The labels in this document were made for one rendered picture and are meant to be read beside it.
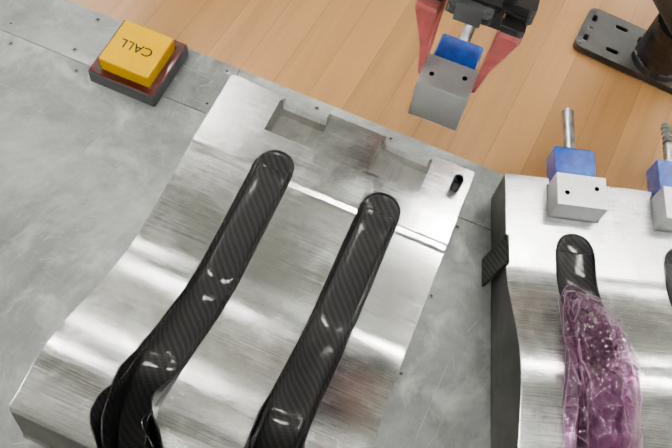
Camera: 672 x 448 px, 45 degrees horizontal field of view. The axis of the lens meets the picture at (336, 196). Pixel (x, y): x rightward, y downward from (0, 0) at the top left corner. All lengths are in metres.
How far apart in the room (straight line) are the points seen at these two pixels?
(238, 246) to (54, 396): 0.21
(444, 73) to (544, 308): 0.23
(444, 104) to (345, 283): 0.19
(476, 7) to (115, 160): 0.43
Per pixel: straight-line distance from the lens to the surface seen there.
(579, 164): 0.86
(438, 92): 0.75
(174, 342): 0.67
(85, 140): 0.90
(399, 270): 0.73
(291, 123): 0.82
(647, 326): 0.80
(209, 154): 0.77
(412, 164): 0.80
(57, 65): 0.96
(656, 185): 0.89
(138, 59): 0.90
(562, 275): 0.81
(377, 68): 0.95
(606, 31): 1.06
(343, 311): 0.72
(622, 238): 0.85
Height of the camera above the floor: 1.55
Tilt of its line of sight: 61 degrees down
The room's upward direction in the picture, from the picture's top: 11 degrees clockwise
